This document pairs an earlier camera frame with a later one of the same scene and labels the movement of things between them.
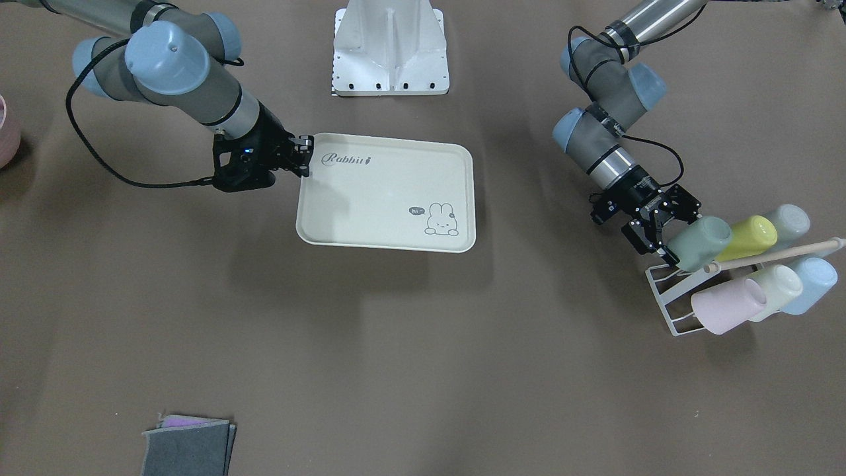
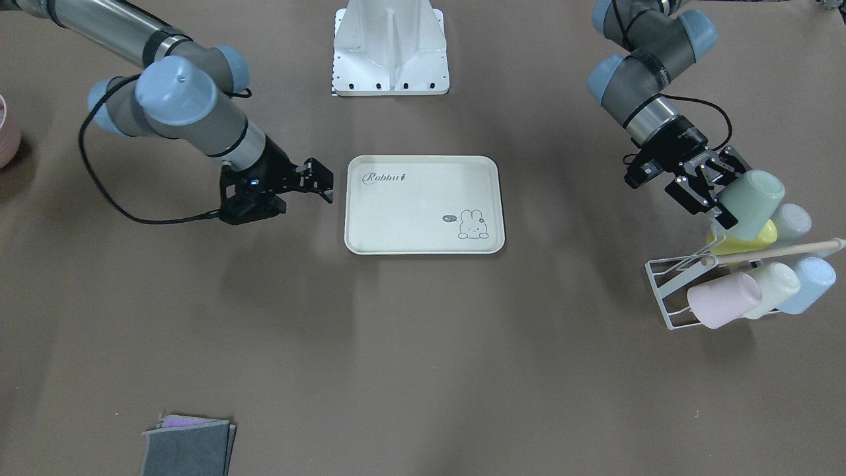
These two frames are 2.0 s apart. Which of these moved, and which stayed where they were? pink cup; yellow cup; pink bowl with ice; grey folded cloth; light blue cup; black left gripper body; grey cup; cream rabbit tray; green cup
Moved: cream rabbit tray; green cup; black left gripper body
Stayed: light blue cup; grey folded cloth; pink bowl with ice; yellow cup; pink cup; grey cup
